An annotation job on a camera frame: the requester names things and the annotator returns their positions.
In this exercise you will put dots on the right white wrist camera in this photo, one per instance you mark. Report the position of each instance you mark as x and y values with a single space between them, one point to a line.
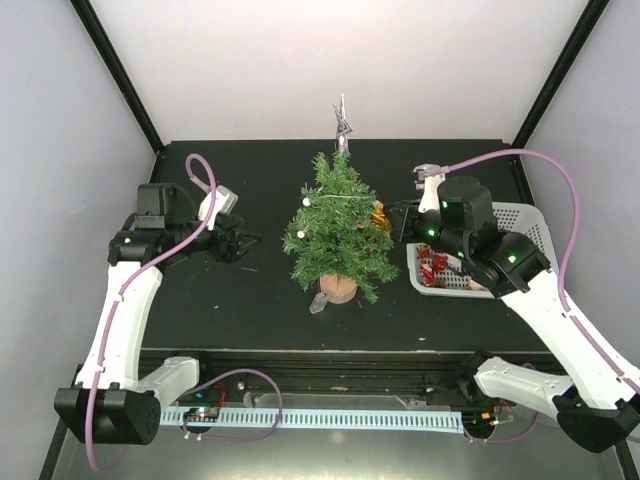
429 178

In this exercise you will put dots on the small green christmas tree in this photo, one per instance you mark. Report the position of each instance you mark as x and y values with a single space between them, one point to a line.
332 231

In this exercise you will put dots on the left black frame post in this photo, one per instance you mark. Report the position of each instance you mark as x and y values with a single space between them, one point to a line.
100 38

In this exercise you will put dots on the white perforated plastic basket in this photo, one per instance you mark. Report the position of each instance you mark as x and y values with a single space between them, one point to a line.
521 218

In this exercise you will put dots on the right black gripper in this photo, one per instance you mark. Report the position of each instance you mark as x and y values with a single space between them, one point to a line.
401 228

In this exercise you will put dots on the red wrapped candy ornament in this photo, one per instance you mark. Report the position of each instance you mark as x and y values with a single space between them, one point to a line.
432 267

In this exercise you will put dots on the wooden tree base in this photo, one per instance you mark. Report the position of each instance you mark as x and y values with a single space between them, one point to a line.
339 289

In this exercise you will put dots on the white slotted cable duct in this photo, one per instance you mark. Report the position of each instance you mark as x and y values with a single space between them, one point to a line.
325 419

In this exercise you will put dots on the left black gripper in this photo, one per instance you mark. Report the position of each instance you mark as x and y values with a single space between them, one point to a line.
230 252

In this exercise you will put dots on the clear battery box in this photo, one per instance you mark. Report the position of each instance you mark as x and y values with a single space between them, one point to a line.
319 302

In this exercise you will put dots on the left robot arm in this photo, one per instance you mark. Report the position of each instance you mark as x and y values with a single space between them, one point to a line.
109 402

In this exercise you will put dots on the black frame post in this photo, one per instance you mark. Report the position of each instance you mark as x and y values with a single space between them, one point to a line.
582 30
100 38

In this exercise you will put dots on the right black frame post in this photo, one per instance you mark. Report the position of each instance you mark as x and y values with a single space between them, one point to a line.
582 30

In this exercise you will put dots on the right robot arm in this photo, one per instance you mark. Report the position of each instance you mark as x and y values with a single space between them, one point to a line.
596 399

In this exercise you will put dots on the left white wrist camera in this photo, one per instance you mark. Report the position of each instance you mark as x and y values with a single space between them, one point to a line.
219 201

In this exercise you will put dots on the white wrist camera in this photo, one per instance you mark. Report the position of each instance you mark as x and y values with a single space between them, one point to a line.
429 178
219 201

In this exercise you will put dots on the silver glitter star topper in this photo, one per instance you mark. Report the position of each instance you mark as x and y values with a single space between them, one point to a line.
343 128

